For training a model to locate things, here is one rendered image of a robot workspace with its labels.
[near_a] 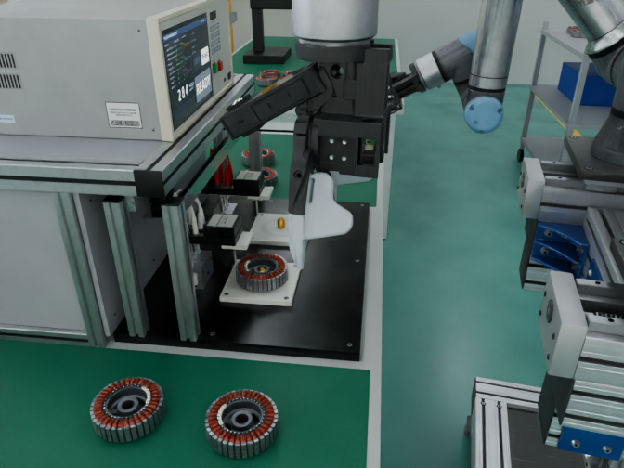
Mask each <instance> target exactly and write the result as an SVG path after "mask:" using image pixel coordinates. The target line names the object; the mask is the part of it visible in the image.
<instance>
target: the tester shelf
mask: <svg viewBox="0 0 624 468"><path fill-rule="evenodd" d="M233 78H234V80H233V81H234V84H233V85H232V86H231V87H230V88H229V89H228V90H227V91H226V92H225V93H224V94H223V95H222V96H221V97H220V98H219V99H218V100H217V101H216V102H215V103H214V104H212V105H211V106H210V107H209V108H208V109H207V110H206V111H205V112H204V113H203V114H202V115H201V116H200V117H199V118H198V119H197V120H196V121H195V122H194V123H193V124H192V125H191V126H190V127H189V128H188V129H187V130H185V131H184V132H183V133H182V134H181V135H180V136H179V137H178V138H177V139H176V140H175V141H174V142H171V141H162V140H143V139H120V138H97V137H75V136H30V135H7V134H0V189H10V190H28V191H45V192H63V193H81V194H98V195H117V196H135V197H147V198H165V196H166V195H167V194H168V193H169V191H170V190H171V189H172V188H173V187H174V185H175V184H176V183H177V182H178V181H179V179H180V178H181V177H182V176H183V175H184V174H185V173H186V172H187V170H188V169H189V168H190V166H191V165H192V164H194V163H195V161H196V160H197V159H198V158H199V157H200V156H201V154H202V153H203V152H204V151H205V149H206V148H207V147H208V146H209V145H210V144H211V142H212V141H213V140H214V139H215V138H216V136H217V135H218V134H219V133H220V132H221V130H222V129H223V128H224V126H223V125H222V124H221V123H220V121H219V119H220V118H221V117H222V116H223V115H224V114H225V113H226V112H227V111H226V108H227V107H228V106H229V105H231V104H232V103H233V102H234V100H236V99H237V98H243V97H245V96H246V95H248V94H250V95H252V94H253V92H255V86H254V74H240V73H238V74H235V73H233Z"/></svg>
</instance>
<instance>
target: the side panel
mask: <svg viewBox="0 0 624 468"><path fill-rule="evenodd" d="M0 339H3V340H14V341H25V342H36V343H48V344H59V345H80V346H92V347H96V346H97V345H98V347H103V348H105V347H106V346H107V342H109V341H110V340H111V337H110V336H106V335H105V332H104V328H103V323H102V319H101V316H100V311H99V307H98V299H97V296H96V292H95V287H94V283H93V280H92V275H91V271H90V267H89V263H88V259H87V255H86V250H85V244H84V239H83V235H82V231H81V227H80V223H79V219H78V214H77V211H76V207H75V202H74V198H73V195H72V193H63V192H45V191H28V190H10V189H0Z"/></svg>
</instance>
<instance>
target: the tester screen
mask: <svg viewBox="0 0 624 468"><path fill-rule="evenodd" d="M162 39H163V46H164V54H165V61H166V69H167V76H168V84H169V91H170V99H171V106H172V113H173V121H174V127H175V126H176V125H177V124H178V123H180V122H181V121H182V120H183V119H184V118H185V117H186V116H187V115H188V114H190V113H191V112H192V111H193V110H194V109H195V108H196V107H197V106H199V105H200V104H201V103H202V102H203V101H204V100H205V99H206V98H208V97H209V96H210V95H211V94H212V93H213V90H212V91H211V92H210V93H209V94H208V95H206V96H205V97H204V98H203V99H202V100H201V101H200V102H198V103H197V97H196V87H195V77H196V76H198V75H199V74H200V73H202V72H203V71H205V70H206V69H208V68H209V67H210V59H209V61H208V62H206V63H205V64H204V65H202V66H201V67H200V68H199V69H197V70H196V71H194V67H193V57H192V55H194V54H196V53H197V52H199V51H200V50H202V49H204V48H205V47H207V46H208V37H207V27H206V17H205V18H202V19H199V20H197V21H195V22H192V23H190V24H189V25H187V26H184V27H182V28H180V29H178V30H175V31H173V32H170V33H168V34H166V35H164V36H163V37H162ZM186 83H188V92H189V96H187V97H186V98H185V99H183V100H182V101H181V102H180V103H178V96H177V90H178V89H179V88H180V87H182V86H183V85H185V84H186ZM193 96H195V104H193V105H192V106H191V107H190V108H189V109H188V110H186V111H185V112H184V113H183V114H182V115H181V116H180V117H178V118H177V119H176V120H175V118H174V111H176V110H177V109H178V108H179V107H180V106H182V105H183V104H184V103H185V102H186V101H188V100H189V99H190V98H191V97H193Z"/></svg>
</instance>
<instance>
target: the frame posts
mask: <svg viewBox="0 0 624 468"><path fill-rule="evenodd" d="M225 137H226V130H221V132H220V133H219V134H218V135H217V136H216V138H215V139H214V140H213V145H214V148H217V147H218V145H219V144H220V143H221V142H222V140H223V139H224V138H225ZM248 138H249V153H250V169H251V171H263V156H262V137H261V132H260V131H257V132H255V133H252V134H250V135H248ZM184 199H185V198H184V197H173V196H166V198H165V199H164V200H163V201H162V202H161V207H162V219H163V225H164V232H165V238H166V244H167V251H168V257H169V264H170V269H171V276H172V282H173V289H174V295H175V307H176V313H177V320H178V326H179V332H180V339H181V341H187V339H188V338H190V341H192V342H196V341H197V339H198V335H200V333H201V328H200V321H199V313H198V306H197V298H196V291H195V283H194V276H193V268H192V261H191V253H190V246H189V231H188V223H187V216H186V208H185V201H184ZM102 203H103V208H104V213H105V216H106V221H107V226H108V231H109V235H110V244H111V248H112V253H113V258H114V263H115V266H116V271H117V276H118V281H119V285H120V290H121V295H122V299H123V308H124V313H125V316H126V321H127V326H128V330H129V335H130V336H136V335H137V334H138V336H139V337H145V336H146V334H147V331H149V329H150V322H149V316H148V311H147V306H146V301H145V295H144V290H143V285H142V279H141V275H140V269H139V263H138V259H137V249H136V244H135V239H134V233H133V228H132V223H131V217H130V213H129V211H127V209H126V204H125V198H124V196H117V195H107V196H106V197H105V198H104V199H103V200H102Z"/></svg>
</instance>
